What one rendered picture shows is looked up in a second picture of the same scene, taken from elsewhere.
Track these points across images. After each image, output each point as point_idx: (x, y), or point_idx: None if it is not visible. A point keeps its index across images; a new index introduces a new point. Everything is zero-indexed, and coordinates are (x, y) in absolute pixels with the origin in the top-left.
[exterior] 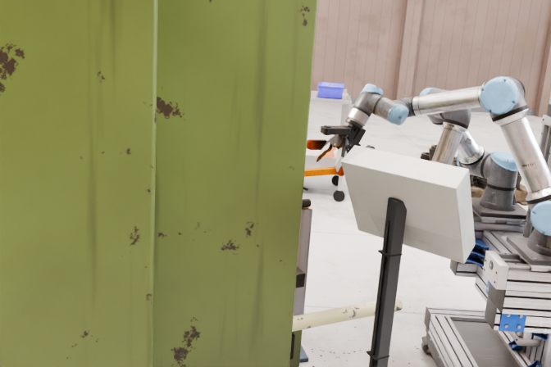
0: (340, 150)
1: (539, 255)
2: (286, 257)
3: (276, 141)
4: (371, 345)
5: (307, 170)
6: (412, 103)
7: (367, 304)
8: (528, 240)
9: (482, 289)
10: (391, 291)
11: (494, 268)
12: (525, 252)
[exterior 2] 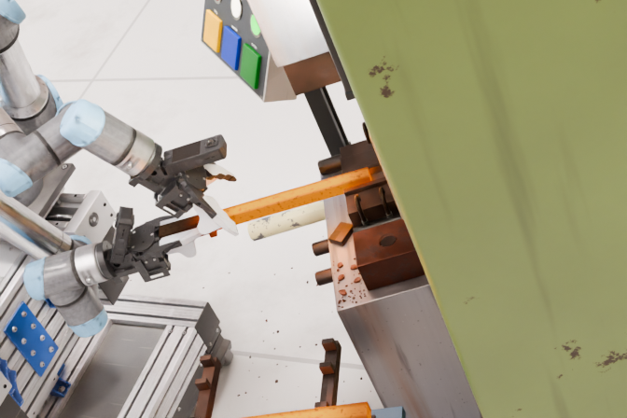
0: (208, 166)
1: (50, 174)
2: None
3: None
4: (346, 137)
5: (284, 191)
6: (21, 132)
7: (302, 207)
8: (29, 194)
9: (33, 397)
10: None
11: (98, 211)
12: (58, 181)
